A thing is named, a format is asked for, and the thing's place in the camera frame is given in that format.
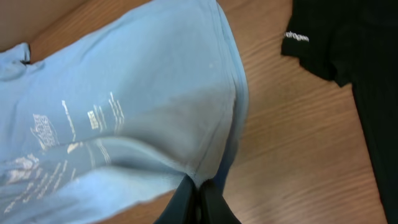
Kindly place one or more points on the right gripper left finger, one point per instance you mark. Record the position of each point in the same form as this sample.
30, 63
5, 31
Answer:
181, 208

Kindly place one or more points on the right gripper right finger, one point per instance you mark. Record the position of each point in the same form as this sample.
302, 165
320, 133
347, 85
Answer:
214, 209

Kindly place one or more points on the light blue printed t-shirt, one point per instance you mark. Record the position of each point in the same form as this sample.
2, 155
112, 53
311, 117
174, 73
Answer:
120, 116

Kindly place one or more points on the black t-shirt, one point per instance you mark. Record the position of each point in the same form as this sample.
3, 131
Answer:
355, 42

